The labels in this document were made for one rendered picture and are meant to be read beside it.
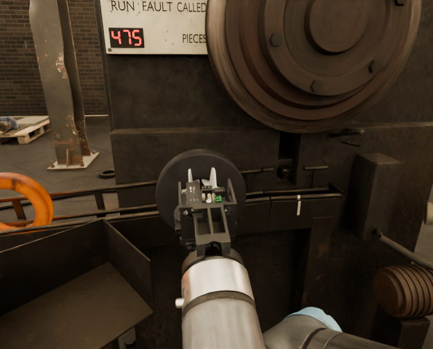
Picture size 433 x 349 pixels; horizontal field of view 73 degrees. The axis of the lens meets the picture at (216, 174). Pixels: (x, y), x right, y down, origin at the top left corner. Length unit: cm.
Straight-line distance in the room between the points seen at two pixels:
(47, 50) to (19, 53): 404
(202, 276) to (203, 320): 4
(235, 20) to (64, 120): 293
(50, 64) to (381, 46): 308
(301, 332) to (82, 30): 688
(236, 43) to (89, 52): 641
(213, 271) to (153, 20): 64
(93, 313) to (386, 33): 77
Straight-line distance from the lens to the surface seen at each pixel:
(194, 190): 38
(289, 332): 41
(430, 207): 94
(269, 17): 61
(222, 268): 31
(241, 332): 28
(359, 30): 67
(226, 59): 68
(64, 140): 351
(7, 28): 753
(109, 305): 65
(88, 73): 702
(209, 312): 29
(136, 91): 83
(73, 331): 63
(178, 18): 81
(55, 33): 341
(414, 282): 93
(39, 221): 86
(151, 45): 80
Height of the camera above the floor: 103
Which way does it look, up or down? 20 degrees down
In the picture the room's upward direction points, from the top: straight up
